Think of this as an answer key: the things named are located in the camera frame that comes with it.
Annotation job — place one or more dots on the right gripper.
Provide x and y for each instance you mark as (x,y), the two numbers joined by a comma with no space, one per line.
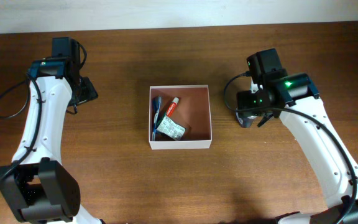
(245,99)

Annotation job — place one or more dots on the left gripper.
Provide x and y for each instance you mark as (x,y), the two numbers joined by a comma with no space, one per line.
(89,91)

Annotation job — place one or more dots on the dark blue foam pump bottle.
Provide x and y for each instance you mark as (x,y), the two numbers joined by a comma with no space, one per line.
(245,121)

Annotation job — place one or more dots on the blue white toothbrush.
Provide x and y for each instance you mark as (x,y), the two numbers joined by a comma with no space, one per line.
(156,103)

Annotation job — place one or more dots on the white green soap packet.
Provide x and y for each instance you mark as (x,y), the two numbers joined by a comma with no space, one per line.
(168,127)

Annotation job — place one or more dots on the red green toothpaste tube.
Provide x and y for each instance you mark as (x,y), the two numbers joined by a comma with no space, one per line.
(172,107)

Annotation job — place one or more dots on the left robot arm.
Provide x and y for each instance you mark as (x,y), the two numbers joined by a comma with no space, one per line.
(36,186)

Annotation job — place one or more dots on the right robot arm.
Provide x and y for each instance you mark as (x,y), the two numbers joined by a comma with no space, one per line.
(295,100)

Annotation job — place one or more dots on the pink cardboard box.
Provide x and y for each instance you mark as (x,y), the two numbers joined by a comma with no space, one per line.
(193,113)

